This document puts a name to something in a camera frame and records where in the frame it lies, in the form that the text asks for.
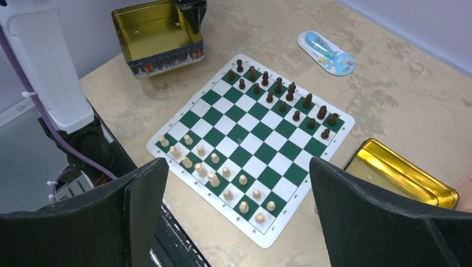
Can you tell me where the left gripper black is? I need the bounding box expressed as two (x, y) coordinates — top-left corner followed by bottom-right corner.
(176, 0), (207, 34)

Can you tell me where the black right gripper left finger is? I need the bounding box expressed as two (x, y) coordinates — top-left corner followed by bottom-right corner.
(1, 158), (169, 266)

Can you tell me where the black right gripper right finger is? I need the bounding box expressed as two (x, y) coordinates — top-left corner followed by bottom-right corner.
(309, 157), (471, 266)

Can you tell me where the white pawn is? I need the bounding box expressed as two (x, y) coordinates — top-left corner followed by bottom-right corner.
(196, 146), (206, 157)
(210, 153), (220, 164)
(266, 201), (276, 212)
(184, 134), (193, 145)
(239, 175), (248, 186)
(222, 167), (231, 178)
(252, 189), (262, 199)
(158, 135), (170, 147)

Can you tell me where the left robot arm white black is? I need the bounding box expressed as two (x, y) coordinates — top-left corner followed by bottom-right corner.
(1, 1), (207, 180)

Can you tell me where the gold tin with white pieces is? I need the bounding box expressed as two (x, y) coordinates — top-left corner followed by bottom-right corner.
(111, 1), (204, 78)

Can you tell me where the dark chess piece a8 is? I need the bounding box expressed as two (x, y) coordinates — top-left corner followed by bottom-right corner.
(237, 60), (244, 73)

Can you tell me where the dark chess piece a7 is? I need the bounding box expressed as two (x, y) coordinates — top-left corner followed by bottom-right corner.
(227, 70), (237, 84)

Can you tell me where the dark chess piece b8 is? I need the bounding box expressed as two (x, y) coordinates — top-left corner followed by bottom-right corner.
(248, 66), (256, 81)

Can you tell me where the dark chess piece b7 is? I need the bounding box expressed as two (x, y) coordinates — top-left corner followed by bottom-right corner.
(239, 78), (246, 90)

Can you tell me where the dark chess piece h7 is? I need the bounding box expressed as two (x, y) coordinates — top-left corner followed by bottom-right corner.
(321, 128), (331, 140)

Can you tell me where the dark chess piece c7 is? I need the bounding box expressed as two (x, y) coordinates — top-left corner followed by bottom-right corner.
(253, 83), (260, 95)

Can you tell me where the dark chess piece c8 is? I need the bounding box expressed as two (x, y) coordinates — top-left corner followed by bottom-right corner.
(261, 71), (269, 86)

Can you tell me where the dark chess piece h8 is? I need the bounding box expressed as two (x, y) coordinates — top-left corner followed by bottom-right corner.
(328, 113), (339, 126)

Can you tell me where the dark chess piece d8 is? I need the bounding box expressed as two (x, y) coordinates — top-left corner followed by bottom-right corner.
(274, 77), (283, 94)

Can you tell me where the dark chess piece g7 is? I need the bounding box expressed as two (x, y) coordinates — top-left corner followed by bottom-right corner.
(307, 118), (316, 129)

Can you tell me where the dark chess piece d7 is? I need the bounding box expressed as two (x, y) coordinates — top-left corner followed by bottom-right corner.
(266, 92), (273, 103)

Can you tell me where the dark chess piece g8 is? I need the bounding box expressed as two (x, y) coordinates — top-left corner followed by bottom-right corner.
(317, 105), (327, 120)

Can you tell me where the dark chess piece e8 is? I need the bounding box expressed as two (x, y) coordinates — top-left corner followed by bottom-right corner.
(286, 82), (296, 102)

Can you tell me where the dark chess piece f7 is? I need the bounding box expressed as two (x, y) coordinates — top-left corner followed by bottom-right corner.
(292, 110), (300, 122)

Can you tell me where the dark chess piece e7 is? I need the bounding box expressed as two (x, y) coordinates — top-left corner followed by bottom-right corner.
(279, 101), (287, 113)

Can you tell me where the dark chess piece f8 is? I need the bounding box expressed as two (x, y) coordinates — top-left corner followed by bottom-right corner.
(303, 93), (312, 108)

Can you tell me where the green white chess board mat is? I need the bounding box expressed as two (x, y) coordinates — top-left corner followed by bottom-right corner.
(146, 53), (355, 249)

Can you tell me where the empty gold tin lid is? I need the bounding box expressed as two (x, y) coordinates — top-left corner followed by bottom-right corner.
(344, 139), (459, 209)

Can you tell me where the blue packaged stapler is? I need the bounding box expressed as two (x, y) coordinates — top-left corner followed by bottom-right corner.
(297, 31), (356, 76)

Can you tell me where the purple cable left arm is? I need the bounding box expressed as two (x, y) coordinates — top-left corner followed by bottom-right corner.
(0, 26), (119, 204)

